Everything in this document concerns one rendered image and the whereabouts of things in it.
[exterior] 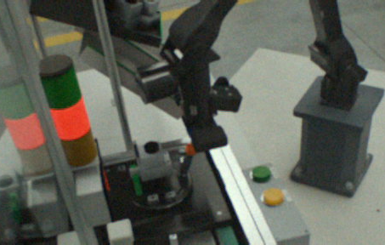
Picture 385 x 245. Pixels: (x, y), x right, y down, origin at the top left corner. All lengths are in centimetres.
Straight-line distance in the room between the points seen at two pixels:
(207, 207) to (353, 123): 33
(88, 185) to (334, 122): 56
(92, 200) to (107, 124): 77
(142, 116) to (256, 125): 32
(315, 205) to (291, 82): 49
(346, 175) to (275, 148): 21
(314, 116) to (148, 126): 51
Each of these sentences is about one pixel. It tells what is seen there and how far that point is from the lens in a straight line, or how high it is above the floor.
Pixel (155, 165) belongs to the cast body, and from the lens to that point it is 102.
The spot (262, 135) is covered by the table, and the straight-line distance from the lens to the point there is 139.
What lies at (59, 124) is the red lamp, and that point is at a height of 134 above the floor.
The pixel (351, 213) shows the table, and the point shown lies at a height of 86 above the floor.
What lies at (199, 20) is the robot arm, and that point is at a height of 134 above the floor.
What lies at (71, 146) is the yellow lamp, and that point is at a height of 130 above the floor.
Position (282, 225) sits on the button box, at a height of 96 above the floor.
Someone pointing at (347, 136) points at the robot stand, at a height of 102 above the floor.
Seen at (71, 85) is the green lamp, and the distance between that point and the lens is 68.
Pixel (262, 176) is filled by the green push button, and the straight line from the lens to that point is 111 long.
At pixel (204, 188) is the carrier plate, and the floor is 97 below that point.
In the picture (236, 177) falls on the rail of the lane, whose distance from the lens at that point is 113.
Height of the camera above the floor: 174
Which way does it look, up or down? 40 degrees down
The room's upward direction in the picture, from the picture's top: 12 degrees counter-clockwise
